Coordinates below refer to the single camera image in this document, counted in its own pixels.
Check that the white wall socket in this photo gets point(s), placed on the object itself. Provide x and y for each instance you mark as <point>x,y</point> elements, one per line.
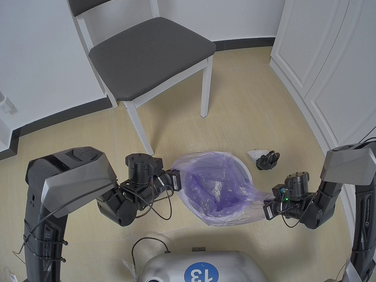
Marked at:
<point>7,107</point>

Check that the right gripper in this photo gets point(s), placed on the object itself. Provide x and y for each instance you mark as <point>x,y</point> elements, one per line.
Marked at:
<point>279,209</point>

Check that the black plastic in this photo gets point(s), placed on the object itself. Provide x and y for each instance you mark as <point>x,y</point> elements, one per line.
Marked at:
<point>266,161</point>

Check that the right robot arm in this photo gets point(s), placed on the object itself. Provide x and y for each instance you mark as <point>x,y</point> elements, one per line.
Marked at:
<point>346,163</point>

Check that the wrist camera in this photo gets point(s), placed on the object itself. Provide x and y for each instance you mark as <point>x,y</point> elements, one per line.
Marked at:
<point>157,164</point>
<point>278,190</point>

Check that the purple plastic bag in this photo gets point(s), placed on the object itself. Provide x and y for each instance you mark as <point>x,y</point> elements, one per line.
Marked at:
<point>217,186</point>

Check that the white wardrobe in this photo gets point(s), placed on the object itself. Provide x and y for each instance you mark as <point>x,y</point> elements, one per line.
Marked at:
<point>323,54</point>

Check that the white chair with grey cushions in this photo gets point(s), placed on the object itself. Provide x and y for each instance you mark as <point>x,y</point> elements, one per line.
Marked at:
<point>147,54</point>

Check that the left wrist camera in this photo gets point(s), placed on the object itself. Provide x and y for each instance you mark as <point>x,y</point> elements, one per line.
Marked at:
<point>157,164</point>

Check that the white trash bin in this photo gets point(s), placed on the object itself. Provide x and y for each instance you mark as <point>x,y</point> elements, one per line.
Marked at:
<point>246,172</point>

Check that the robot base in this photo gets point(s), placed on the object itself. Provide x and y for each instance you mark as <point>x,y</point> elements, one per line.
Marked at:
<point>176,266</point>

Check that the white paper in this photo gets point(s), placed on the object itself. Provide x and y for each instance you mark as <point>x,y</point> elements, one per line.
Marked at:
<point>253,154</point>

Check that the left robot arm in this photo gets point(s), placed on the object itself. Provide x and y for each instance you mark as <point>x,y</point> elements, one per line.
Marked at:
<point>73,172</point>

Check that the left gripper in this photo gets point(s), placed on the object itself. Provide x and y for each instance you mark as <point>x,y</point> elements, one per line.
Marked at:
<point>167,182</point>

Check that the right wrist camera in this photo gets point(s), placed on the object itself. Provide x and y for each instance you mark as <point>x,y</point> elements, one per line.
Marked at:
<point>278,190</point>

